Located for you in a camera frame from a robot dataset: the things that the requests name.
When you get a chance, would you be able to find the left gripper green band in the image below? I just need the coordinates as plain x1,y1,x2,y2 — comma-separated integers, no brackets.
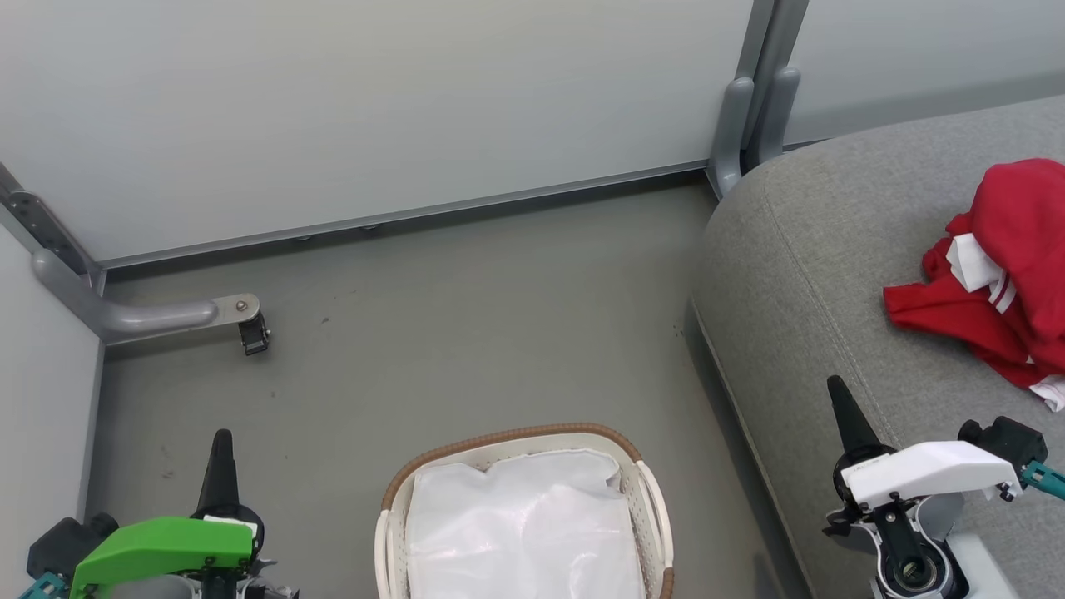
70,429,277,599

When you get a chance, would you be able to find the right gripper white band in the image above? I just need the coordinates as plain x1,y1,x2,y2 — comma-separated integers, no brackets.
826,375,1023,511

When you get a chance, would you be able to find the red and white garment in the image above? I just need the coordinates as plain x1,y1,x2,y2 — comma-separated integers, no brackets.
883,157,1065,413

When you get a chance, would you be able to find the grey fabric sofa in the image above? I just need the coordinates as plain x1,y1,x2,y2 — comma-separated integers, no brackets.
690,95,1065,599

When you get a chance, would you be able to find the grey partition foot with caster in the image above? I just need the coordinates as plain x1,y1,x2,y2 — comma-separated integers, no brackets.
31,248,272,358

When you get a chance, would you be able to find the white laundry basket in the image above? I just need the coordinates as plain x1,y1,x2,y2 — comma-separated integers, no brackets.
374,423,676,599

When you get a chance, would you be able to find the white plastic bag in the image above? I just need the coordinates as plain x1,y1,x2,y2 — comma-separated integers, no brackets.
405,448,647,599

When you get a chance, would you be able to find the grey metal partition foot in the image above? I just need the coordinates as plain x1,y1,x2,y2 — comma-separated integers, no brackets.
706,66,803,200

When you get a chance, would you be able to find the teal right camera connector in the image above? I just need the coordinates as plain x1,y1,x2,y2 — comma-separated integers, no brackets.
1019,460,1065,502

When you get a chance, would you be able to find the teal camera connector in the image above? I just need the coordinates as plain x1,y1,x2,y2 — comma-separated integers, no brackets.
17,572,69,599
1019,460,1065,502

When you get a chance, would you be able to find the teal left camera connector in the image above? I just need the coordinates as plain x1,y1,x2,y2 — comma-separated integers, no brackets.
17,572,69,599

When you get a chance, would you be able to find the grey metal partition floor rail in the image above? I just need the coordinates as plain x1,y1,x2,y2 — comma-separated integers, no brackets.
96,161,712,270

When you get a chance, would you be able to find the grey metal partition post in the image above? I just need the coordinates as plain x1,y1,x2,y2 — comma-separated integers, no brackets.
736,0,810,167

